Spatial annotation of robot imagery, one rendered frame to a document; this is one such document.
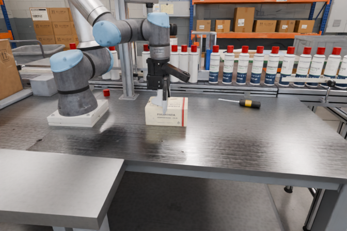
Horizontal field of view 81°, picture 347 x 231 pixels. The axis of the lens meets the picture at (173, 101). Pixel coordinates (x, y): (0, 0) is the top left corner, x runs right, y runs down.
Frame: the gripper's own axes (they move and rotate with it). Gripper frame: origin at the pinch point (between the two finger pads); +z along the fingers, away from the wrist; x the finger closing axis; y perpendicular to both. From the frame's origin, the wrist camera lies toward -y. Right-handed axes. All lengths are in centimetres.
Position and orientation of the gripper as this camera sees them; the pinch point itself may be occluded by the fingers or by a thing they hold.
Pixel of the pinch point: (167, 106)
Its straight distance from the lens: 83.4
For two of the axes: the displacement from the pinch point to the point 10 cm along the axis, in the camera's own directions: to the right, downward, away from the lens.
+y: -10.0, -0.1, 0.9
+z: 0.2, 9.3, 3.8
